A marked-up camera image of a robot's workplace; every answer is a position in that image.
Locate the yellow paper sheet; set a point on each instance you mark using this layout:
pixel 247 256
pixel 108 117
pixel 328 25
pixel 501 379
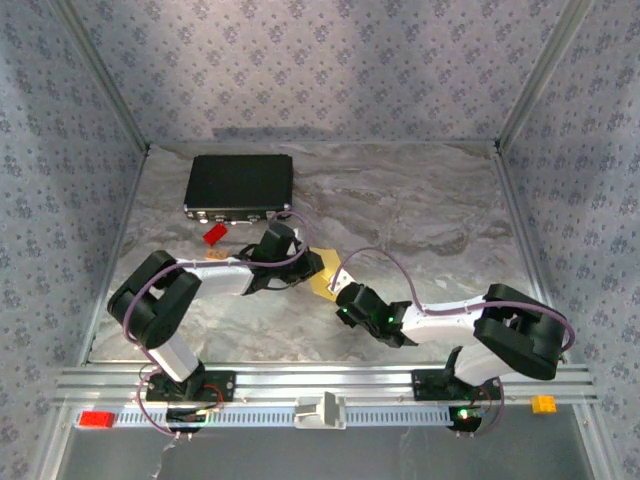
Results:
pixel 322 285

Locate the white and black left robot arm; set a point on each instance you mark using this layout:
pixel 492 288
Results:
pixel 220 277

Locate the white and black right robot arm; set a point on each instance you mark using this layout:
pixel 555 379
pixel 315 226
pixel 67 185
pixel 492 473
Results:
pixel 445 322

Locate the small tan wooden block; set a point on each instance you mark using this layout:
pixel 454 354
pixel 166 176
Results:
pixel 217 254

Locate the small red block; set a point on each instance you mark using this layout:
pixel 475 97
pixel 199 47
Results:
pixel 215 234

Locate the black hard case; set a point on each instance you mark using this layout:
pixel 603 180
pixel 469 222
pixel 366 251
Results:
pixel 237 180

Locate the black right control board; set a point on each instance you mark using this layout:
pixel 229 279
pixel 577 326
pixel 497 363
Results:
pixel 465 421

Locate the black control board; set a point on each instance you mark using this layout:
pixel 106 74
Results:
pixel 185 419
pixel 465 421

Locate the yellow toy brick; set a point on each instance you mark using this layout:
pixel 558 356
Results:
pixel 543 405

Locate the black left control board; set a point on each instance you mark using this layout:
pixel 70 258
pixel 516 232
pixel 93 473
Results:
pixel 185 419

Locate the red toy brick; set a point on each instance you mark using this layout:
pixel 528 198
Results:
pixel 97 419

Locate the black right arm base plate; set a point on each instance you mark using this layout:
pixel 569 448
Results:
pixel 425 385

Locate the aluminium mounting rail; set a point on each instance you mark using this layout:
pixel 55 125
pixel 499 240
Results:
pixel 300 380

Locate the white centre bracket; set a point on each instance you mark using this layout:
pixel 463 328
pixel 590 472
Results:
pixel 320 412

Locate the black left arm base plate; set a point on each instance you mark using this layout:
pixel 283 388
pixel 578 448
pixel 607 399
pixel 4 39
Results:
pixel 222 387

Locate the aluminium side rail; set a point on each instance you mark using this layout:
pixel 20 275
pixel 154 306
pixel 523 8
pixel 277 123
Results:
pixel 527 240
pixel 116 255

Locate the aluminium frame post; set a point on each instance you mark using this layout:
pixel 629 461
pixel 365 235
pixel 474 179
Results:
pixel 106 75
pixel 541 75

